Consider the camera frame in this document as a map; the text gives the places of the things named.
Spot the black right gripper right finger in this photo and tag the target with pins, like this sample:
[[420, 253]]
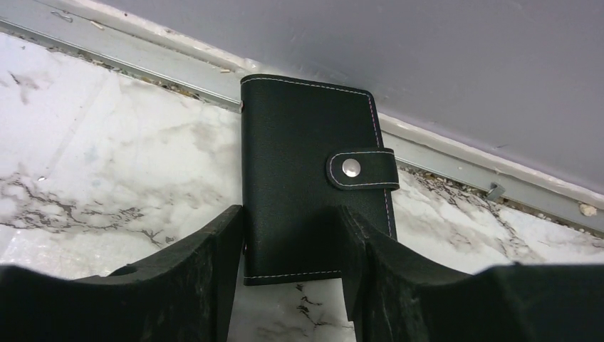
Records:
[[395, 294]]

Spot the black leather card holder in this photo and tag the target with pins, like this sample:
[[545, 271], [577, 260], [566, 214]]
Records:
[[306, 148]]

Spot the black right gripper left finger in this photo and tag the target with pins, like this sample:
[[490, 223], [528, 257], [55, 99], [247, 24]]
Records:
[[184, 292]]

